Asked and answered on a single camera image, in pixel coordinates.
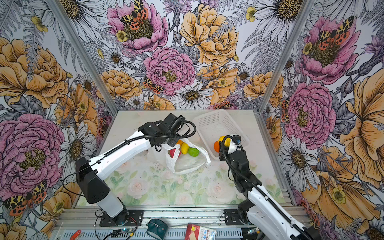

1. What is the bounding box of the yellow toy fruit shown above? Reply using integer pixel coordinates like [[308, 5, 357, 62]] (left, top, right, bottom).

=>
[[218, 136, 232, 148]]

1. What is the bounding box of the orange toy fruit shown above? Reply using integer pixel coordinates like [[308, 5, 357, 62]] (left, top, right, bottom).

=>
[[214, 141, 220, 153]]

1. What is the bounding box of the white plastic bag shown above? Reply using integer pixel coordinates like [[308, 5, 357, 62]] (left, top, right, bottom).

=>
[[148, 139, 212, 175]]

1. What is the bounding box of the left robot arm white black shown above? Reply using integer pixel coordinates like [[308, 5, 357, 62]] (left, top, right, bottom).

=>
[[76, 114, 187, 219]]

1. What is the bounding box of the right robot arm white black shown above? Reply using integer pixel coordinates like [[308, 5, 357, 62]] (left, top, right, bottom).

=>
[[219, 142, 321, 240]]

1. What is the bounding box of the red toy fruit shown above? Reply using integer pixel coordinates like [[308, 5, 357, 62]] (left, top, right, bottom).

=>
[[169, 149, 181, 159]]

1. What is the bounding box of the green toy fruit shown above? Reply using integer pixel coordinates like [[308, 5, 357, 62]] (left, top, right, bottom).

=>
[[188, 148, 200, 157]]

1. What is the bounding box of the yellow toy banana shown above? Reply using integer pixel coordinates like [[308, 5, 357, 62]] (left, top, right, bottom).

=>
[[180, 143, 190, 155]]

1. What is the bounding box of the white perforated plastic basket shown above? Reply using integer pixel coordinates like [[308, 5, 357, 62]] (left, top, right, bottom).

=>
[[193, 110, 250, 160]]

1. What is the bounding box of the red white cardboard box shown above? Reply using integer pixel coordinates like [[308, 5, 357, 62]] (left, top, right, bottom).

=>
[[185, 224, 217, 240]]

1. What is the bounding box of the green circuit board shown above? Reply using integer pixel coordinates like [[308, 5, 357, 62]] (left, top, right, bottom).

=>
[[113, 228, 134, 237]]

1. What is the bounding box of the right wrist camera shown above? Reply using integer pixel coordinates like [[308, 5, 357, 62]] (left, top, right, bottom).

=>
[[228, 135, 242, 154]]

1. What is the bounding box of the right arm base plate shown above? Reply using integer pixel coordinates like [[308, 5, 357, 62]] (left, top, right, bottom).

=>
[[224, 209, 250, 226]]

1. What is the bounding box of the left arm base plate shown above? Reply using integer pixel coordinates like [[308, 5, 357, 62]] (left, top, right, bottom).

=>
[[99, 210, 144, 227]]

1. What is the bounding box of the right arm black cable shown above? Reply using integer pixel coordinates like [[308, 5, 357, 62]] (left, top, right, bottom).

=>
[[220, 135, 313, 240]]

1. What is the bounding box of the aluminium corner post left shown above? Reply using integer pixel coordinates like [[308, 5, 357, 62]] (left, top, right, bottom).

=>
[[47, 1, 119, 116]]

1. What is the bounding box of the aluminium corner post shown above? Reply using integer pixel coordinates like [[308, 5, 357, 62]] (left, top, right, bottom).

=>
[[258, 0, 315, 115], [47, 1, 119, 116]]

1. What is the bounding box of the aluminium front rail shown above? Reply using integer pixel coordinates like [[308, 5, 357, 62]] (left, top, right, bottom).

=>
[[51, 205, 261, 240]]

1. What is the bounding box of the red handled tool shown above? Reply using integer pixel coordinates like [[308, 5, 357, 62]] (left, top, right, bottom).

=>
[[70, 230, 83, 240]]

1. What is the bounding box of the aluminium corner post right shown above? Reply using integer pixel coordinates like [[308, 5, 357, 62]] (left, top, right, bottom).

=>
[[258, 0, 315, 115]]

